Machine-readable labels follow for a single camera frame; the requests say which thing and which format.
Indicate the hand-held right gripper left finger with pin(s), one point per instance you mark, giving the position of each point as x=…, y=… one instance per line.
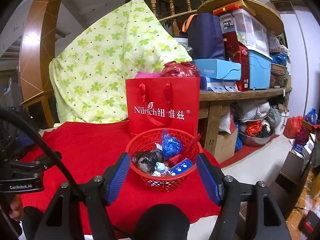
x=117, y=180

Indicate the red plastic mesh basket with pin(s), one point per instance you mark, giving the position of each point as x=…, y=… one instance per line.
x=162, y=183

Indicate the red wrapper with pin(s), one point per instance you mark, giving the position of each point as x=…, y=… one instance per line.
x=176, y=159

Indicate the wooden table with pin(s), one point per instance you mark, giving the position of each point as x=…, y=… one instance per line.
x=225, y=95

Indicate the white bucket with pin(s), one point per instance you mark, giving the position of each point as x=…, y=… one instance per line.
x=282, y=122

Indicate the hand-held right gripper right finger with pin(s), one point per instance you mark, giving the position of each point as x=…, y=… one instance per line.
x=208, y=180

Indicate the pink cloth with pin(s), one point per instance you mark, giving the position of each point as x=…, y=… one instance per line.
x=147, y=75

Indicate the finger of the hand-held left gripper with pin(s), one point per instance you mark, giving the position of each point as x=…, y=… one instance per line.
x=50, y=160

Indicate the blue plastic bags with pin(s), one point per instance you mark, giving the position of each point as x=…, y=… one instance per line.
x=278, y=59

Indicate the black jacket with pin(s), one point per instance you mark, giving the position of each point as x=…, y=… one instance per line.
x=17, y=127

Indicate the black plastic wrapper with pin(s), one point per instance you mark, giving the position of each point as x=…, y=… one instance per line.
x=147, y=160

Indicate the red plastic bag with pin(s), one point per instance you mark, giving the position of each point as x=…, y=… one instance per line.
x=293, y=127
x=180, y=69

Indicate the blue plastic bag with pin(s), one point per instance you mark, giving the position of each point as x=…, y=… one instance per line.
x=311, y=117

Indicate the flat orange box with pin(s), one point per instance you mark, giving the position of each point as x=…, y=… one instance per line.
x=228, y=8

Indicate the red floor mat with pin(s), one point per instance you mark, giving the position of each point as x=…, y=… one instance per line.
x=245, y=152

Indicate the cardboard box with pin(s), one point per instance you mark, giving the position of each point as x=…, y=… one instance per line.
x=225, y=145

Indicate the blue plastic storage bin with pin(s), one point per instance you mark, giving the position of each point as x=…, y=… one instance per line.
x=260, y=70

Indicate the brown wooden arch pillar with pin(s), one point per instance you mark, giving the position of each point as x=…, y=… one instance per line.
x=37, y=30

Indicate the white sack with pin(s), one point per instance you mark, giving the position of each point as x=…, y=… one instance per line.
x=252, y=112

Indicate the light blue shoe box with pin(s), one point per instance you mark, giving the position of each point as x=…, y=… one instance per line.
x=215, y=68

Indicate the metal basin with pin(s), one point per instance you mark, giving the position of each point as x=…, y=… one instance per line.
x=255, y=141

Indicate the clear plastic storage box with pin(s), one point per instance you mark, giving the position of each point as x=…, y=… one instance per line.
x=247, y=27

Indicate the blue face mask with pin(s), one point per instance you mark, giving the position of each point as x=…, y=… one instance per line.
x=161, y=167

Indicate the wooden stair railing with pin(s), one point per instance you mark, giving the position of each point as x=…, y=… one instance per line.
x=175, y=2

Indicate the orange plastic bag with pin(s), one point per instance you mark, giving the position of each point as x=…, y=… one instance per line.
x=253, y=128

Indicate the person's left hand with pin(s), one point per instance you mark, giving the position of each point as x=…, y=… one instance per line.
x=17, y=206

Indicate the red blanket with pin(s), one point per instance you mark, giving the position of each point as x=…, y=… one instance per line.
x=87, y=142

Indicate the person's leg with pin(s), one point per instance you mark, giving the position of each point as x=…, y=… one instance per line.
x=162, y=222

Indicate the green clover print quilt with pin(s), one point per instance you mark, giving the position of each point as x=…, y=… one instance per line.
x=112, y=62

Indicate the blue medicine box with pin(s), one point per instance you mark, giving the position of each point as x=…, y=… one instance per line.
x=181, y=167

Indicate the wicker basket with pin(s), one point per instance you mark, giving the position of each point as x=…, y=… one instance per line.
x=278, y=69

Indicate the blue white box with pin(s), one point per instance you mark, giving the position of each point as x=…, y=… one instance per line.
x=220, y=85

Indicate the blue plastic wrapper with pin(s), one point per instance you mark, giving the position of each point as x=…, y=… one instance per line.
x=171, y=145

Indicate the round wooden tabletop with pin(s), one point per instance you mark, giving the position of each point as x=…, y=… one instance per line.
x=265, y=12

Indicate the red paper gift bag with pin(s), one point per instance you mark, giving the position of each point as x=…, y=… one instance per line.
x=160, y=97

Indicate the red gift box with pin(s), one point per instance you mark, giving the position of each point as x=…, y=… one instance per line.
x=236, y=62

